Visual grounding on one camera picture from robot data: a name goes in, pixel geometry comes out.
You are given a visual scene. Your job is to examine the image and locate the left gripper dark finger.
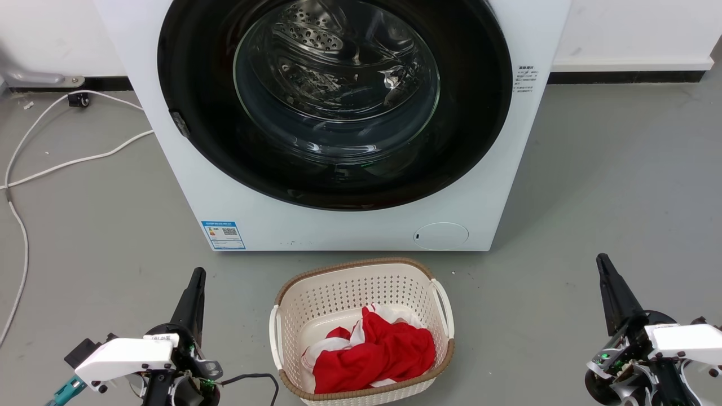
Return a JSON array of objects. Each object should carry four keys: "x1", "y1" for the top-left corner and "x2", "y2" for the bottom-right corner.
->
[
  {"x1": 187, "y1": 268, "x2": 207, "y2": 342},
  {"x1": 169, "y1": 268, "x2": 200, "y2": 329}
]

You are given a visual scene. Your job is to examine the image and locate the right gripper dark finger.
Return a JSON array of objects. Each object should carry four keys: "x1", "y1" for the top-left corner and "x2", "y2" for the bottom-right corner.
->
[
  {"x1": 605, "y1": 254, "x2": 645, "y2": 333},
  {"x1": 596, "y1": 254, "x2": 628, "y2": 338}
]

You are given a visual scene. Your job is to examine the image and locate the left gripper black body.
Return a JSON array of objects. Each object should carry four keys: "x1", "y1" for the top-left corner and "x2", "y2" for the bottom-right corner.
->
[{"x1": 140, "y1": 323, "x2": 224, "y2": 406}]

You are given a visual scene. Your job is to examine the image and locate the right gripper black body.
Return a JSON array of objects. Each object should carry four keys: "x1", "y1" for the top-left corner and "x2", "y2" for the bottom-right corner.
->
[{"x1": 584, "y1": 312, "x2": 701, "y2": 406}]

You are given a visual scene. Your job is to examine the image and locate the black round washer door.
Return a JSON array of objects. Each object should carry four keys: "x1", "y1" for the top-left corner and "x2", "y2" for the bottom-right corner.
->
[{"x1": 157, "y1": 0, "x2": 514, "y2": 212}]

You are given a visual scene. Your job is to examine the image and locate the white front-load washing machine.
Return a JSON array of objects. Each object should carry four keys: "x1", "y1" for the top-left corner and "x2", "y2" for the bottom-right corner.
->
[{"x1": 93, "y1": 0, "x2": 571, "y2": 253}]

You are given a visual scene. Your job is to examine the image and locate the steel perforated washing drum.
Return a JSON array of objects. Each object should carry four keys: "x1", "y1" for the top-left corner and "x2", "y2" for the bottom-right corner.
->
[{"x1": 234, "y1": 0, "x2": 441, "y2": 165}]

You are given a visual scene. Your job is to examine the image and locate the blue energy label sticker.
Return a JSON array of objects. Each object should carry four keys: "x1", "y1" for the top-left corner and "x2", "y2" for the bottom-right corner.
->
[{"x1": 201, "y1": 220, "x2": 246, "y2": 250}]

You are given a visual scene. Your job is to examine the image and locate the cream perforated laundry basket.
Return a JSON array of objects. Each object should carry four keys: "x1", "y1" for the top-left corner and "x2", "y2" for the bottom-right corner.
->
[{"x1": 269, "y1": 258, "x2": 455, "y2": 406}]

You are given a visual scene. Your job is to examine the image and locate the round white filter cover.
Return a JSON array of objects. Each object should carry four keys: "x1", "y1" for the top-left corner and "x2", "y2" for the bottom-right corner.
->
[{"x1": 413, "y1": 222, "x2": 470, "y2": 250}]

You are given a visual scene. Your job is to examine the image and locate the red and white garment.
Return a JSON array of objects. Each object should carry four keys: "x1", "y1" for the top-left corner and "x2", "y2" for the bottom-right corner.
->
[{"x1": 302, "y1": 304, "x2": 437, "y2": 394}]

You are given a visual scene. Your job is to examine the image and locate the teal cable connector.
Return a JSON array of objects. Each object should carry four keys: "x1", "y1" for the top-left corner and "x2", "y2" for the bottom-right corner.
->
[{"x1": 46, "y1": 376, "x2": 87, "y2": 406}]

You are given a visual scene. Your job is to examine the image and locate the white cable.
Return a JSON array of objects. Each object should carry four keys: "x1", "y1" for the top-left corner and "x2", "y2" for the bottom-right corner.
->
[
  {"x1": 0, "y1": 90, "x2": 144, "y2": 189},
  {"x1": 0, "y1": 130, "x2": 155, "y2": 346}
]

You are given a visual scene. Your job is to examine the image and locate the grey metal pipe bracket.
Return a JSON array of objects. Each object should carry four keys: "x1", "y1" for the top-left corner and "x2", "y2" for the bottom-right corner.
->
[{"x1": 0, "y1": 67, "x2": 86, "y2": 89}]

